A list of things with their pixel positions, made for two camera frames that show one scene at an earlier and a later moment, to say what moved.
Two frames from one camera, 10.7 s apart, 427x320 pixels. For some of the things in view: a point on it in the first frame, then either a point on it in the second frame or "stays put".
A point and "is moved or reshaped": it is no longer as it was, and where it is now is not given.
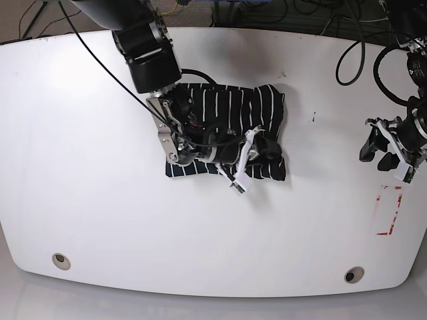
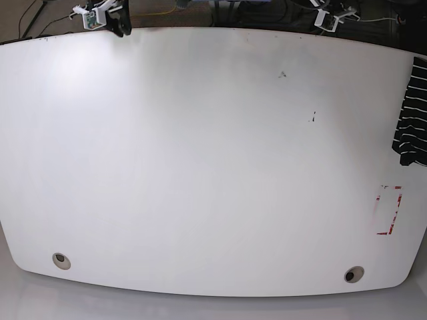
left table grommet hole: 61,261 stays put
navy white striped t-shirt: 259,108 is moved or reshaped
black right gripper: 411,134 -> 320,17
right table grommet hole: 353,275 stays put
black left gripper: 224,149 -> 117,19
